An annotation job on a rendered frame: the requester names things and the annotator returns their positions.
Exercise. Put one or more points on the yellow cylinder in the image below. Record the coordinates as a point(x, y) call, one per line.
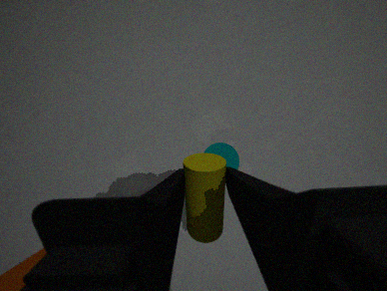
point(204, 192)

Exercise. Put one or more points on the teal circle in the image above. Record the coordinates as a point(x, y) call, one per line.
point(227, 152)

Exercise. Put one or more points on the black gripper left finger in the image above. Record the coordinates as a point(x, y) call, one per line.
point(149, 223)

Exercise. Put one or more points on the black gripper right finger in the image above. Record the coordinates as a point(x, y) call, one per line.
point(283, 227)

